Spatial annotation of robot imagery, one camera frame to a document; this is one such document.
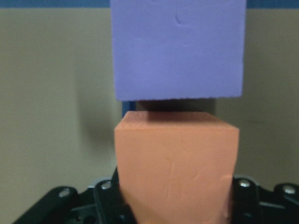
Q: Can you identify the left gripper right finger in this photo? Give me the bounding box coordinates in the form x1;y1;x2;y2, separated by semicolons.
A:
229;175;261;224

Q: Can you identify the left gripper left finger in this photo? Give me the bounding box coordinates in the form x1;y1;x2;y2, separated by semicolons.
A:
93;169;137;224

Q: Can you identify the orange foam block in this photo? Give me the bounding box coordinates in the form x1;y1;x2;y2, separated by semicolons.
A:
114;111;239;224

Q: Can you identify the purple foam block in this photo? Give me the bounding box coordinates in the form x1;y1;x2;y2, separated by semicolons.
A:
110;0;247;101

